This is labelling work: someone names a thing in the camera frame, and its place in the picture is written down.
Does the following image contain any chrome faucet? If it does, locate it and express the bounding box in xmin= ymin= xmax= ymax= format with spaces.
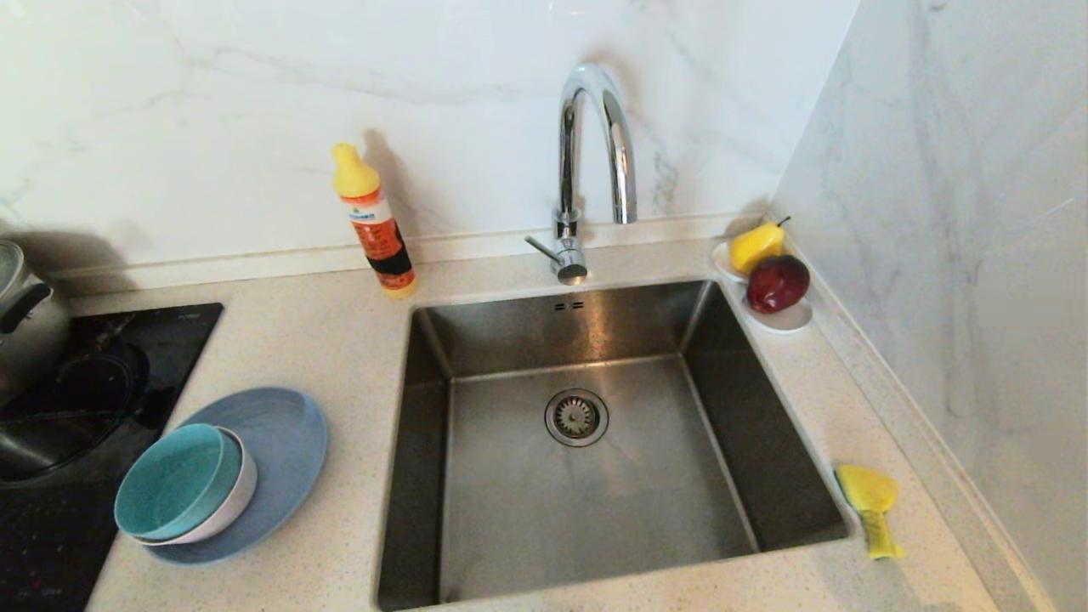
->
xmin=524 ymin=63 xmax=639 ymax=286

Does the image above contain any orange dish soap bottle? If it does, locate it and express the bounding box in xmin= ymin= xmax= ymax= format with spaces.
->
xmin=331 ymin=142 xmax=418 ymax=299

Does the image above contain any blue round plate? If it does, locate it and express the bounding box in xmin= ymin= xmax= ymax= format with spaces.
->
xmin=140 ymin=387 xmax=330 ymax=567

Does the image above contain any pink bowl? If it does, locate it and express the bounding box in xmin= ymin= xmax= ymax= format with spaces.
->
xmin=123 ymin=427 xmax=259 ymax=547

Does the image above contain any yellow green sponge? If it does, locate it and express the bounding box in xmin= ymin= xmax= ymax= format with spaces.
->
xmin=834 ymin=464 xmax=906 ymax=561

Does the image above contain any teal bowl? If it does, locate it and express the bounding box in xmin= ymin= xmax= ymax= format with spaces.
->
xmin=114 ymin=423 xmax=244 ymax=542

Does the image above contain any metal sink drain strainer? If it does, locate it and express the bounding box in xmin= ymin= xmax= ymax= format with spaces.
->
xmin=545 ymin=388 xmax=610 ymax=448

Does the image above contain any stainless steel sink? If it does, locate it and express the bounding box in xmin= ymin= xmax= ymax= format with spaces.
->
xmin=376 ymin=279 xmax=853 ymax=612

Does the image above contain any yellow pear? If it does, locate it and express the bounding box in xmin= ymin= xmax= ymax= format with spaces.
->
xmin=729 ymin=216 xmax=793 ymax=275

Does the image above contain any red apple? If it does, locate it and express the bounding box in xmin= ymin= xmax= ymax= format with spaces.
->
xmin=746 ymin=254 xmax=813 ymax=315

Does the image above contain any white fruit dish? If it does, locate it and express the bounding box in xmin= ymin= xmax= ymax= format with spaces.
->
xmin=712 ymin=240 xmax=815 ymax=334

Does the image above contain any steel cooking pot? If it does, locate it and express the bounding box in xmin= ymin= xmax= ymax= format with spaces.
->
xmin=0 ymin=241 xmax=71 ymax=404

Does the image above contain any black induction cooktop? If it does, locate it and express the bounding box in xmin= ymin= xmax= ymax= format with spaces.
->
xmin=0 ymin=303 xmax=225 ymax=612

